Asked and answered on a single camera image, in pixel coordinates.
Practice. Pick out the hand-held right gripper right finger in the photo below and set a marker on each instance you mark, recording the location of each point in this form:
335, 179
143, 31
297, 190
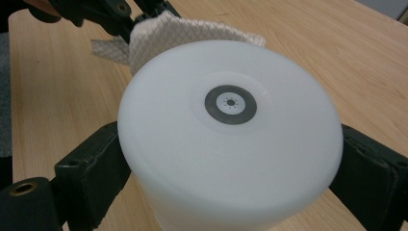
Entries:
375, 179

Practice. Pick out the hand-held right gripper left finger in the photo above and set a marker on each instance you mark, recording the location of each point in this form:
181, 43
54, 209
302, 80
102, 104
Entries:
89, 173

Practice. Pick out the white cylindrical device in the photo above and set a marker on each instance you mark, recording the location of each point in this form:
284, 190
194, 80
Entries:
231, 154

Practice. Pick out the white quilted cloth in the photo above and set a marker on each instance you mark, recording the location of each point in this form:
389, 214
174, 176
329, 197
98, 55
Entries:
173, 35

